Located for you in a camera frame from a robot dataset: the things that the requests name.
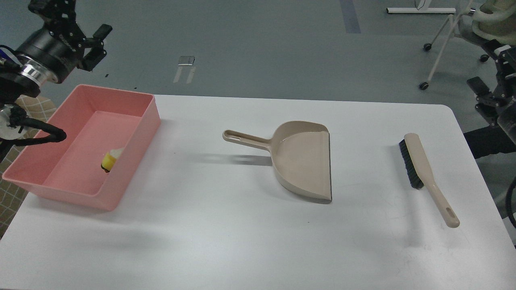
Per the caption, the checkered beige cloth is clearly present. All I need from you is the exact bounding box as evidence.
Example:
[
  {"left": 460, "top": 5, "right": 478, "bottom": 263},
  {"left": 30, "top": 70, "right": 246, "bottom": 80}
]
[{"left": 0, "top": 95, "right": 57, "bottom": 238}]

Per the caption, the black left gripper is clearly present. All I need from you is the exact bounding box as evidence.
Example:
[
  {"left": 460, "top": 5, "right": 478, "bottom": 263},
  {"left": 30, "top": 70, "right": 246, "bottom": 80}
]
[{"left": 15, "top": 0, "right": 112, "bottom": 84}]

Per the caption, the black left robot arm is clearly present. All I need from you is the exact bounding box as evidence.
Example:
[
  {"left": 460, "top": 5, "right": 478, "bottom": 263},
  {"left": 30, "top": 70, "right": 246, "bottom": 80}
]
[{"left": 0, "top": 0, "right": 112, "bottom": 159}]

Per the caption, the white office chair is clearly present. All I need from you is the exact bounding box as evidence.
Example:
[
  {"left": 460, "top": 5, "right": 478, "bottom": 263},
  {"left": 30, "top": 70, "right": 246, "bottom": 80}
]
[{"left": 418, "top": 0, "right": 516, "bottom": 90}]

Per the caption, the beige plastic dustpan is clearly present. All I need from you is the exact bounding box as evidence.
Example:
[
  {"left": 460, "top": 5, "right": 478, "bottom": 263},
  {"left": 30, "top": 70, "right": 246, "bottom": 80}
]
[{"left": 222, "top": 120, "right": 333, "bottom": 203}]

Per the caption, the beige hand brush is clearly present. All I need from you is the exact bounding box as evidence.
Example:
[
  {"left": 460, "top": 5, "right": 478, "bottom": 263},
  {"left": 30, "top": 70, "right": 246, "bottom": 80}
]
[{"left": 398, "top": 133, "right": 460, "bottom": 229}]

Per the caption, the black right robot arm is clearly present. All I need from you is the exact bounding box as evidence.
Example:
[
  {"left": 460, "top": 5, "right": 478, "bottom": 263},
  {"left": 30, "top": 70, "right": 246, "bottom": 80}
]
[{"left": 464, "top": 39, "right": 515, "bottom": 226}]

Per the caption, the pink plastic bin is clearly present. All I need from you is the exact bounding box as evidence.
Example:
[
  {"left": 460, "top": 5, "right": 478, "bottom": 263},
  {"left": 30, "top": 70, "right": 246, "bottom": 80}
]
[{"left": 2, "top": 85, "right": 160, "bottom": 211}]

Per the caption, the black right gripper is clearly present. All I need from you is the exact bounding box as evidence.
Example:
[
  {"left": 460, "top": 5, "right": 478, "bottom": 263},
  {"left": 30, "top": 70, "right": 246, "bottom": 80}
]
[{"left": 466, "top": 39, "right": 516, "bottom": 144}]

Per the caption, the white bread slice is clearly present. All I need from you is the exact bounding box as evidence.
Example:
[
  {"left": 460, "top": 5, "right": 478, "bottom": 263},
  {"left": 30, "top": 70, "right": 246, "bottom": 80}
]
[{"left": 106, "top": 147, "right": 124, "bottom": 160}]

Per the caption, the yellow sponge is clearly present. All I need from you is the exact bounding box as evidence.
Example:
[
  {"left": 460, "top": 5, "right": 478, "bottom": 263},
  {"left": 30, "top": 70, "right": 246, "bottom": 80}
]
[{"left": 101, "top": 152, "right": 117, "bottom": 173}]

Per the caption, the white table leg base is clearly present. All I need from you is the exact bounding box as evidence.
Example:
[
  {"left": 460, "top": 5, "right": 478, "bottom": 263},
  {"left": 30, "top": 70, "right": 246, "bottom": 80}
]
[{"left": 386, "top": 7, "right": 456, "bottom": 14}]

